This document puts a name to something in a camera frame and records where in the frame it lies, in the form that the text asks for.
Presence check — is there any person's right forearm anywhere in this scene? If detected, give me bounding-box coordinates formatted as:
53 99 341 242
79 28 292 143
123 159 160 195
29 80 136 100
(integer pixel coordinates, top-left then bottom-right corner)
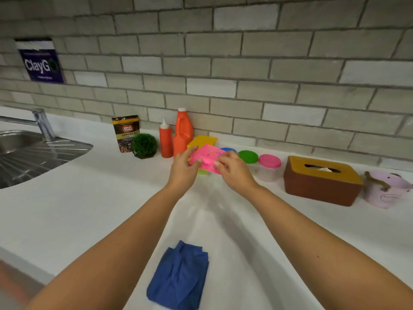
248 185 413 310

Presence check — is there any white countertop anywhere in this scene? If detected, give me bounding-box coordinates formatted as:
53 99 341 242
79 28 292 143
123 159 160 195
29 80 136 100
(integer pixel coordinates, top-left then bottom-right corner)
0 106 413 310

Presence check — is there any person's right hand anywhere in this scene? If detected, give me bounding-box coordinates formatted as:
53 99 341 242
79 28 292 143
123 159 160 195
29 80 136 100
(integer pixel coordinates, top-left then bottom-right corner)
213 150 259 199

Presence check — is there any steel faucet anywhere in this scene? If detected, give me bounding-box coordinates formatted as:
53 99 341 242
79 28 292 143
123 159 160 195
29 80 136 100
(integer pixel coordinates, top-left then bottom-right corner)
0 108 56 143

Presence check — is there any pink metal bucket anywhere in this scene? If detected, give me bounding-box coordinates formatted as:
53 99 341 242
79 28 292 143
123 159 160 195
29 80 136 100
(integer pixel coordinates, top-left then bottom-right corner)
363 170 413 209

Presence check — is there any blue wall sign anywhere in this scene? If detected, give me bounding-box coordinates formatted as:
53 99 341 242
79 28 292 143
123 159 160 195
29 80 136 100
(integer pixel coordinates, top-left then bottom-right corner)
15 38 65 84

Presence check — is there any clear jar with green lid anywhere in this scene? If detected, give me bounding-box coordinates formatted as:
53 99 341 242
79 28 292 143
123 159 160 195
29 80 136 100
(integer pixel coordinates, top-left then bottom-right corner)
237 150 259 177

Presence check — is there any red squeeze bottle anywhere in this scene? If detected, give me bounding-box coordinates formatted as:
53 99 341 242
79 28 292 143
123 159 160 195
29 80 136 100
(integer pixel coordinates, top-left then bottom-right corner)
159 118 174 158

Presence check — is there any person's left hand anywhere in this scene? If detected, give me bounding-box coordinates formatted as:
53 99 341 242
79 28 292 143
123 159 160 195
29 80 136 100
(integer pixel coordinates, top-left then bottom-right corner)
166 146 203 199

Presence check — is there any black coffee granules pouch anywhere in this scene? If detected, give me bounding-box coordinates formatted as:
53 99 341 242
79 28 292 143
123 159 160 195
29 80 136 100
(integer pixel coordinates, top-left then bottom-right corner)
111 115 141 153

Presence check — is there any clear jar with pink lid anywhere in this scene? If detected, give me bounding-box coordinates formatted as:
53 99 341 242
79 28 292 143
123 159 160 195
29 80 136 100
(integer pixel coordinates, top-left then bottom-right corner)
256 154 282 183

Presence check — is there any person's left forearm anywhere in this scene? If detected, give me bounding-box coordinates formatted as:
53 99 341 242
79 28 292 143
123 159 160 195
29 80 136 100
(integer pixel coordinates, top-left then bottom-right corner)
25 185 181 310

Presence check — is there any yellow mini drawer organizer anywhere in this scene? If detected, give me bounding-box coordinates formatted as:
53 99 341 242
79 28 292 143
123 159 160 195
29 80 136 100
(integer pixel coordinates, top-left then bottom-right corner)
187 135 219 175

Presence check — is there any blue cloth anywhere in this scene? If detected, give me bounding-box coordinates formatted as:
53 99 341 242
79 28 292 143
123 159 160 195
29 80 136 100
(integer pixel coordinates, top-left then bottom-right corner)
146 240 210 310

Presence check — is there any green plant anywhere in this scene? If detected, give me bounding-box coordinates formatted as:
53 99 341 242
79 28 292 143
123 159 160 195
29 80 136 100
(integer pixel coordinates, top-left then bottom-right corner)
131 133 159 160

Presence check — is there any brown tissue box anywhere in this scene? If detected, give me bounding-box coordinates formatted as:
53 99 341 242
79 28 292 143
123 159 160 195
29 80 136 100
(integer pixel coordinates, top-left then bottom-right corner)
283 155 364 207

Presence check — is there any orange plastic jug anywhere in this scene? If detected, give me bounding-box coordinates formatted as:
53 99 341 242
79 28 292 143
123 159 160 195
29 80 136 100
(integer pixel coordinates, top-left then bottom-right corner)
173 107 194 158

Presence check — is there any orange cabinet front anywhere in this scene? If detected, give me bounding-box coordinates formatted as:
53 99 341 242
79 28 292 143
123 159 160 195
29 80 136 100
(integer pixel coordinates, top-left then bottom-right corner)
0 260 46 310

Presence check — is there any steel sink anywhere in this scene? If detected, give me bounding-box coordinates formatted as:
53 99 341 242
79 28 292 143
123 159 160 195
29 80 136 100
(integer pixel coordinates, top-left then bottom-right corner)
0 130 94 190

